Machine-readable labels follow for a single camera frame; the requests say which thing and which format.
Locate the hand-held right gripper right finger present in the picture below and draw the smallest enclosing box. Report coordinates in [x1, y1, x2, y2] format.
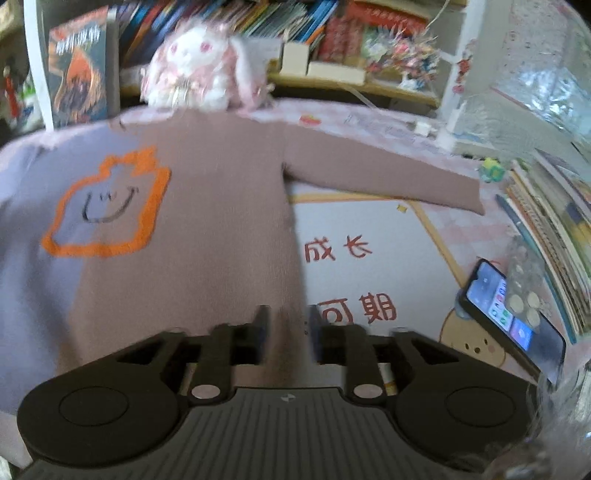
[305, 305, 463, 407]

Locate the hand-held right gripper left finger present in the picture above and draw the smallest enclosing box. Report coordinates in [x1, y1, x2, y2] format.
[112, 305, 271, 407]

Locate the brown and purple knit sweater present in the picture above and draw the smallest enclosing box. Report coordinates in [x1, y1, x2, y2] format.
[0, 108, 486, 416]

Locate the pink checked printed tablecloth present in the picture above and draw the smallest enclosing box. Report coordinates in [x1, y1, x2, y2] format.
[0, 96, 591, 416]

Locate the black smartphone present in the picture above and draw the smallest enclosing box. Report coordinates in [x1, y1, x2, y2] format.
[458, 258, 567, 386]

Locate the clear bag of coins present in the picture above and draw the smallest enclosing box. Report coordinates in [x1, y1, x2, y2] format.
[502, 235, 549, 329]

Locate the white charger plug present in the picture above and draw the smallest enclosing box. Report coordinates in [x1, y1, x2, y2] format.
[409, 119, 439, 138]

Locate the green and yellow small toy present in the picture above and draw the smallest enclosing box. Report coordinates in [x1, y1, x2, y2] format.
[478, 157, 505, 183]

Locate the wooden bookshelf board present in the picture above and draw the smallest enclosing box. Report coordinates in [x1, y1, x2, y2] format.
[267, 71, 440, 109]

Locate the stack of thin books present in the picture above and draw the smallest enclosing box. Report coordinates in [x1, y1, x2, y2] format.
[496, 148, 591, 344]

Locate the white cardboard box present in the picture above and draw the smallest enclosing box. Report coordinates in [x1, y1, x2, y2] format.
[281, 41, 311, 77]

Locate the pale fuzzy sleeve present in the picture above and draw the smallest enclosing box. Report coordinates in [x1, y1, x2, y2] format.
[480, 342, 591, 480]

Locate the white and pink plush bunny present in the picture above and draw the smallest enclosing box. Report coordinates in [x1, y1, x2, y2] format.
[140, 23, 271, 112]

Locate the colourful paper crane bunch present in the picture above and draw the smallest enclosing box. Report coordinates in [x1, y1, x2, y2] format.
[362, 23, 439, 90]

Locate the row of colourful shelf books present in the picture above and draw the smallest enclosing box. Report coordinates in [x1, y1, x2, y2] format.
[113, 0, 432, 72]

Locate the clear plastic bag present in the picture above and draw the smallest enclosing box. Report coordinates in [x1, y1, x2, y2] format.
[455, 0, 591, 160]

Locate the white shelf frame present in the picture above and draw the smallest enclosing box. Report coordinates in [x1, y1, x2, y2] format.
[22, 0, 57, 132]

